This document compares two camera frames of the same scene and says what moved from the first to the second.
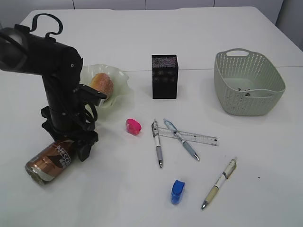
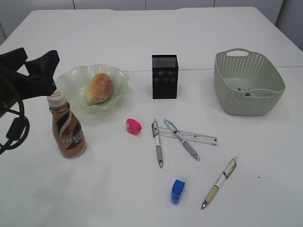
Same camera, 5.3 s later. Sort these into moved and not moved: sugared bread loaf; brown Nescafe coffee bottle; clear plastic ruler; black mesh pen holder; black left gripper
Moved: black left gripper; brown Nescafe coffee bottle
Not moved: black mesh pen holder; clear plastic ruler; sugared bread loaf
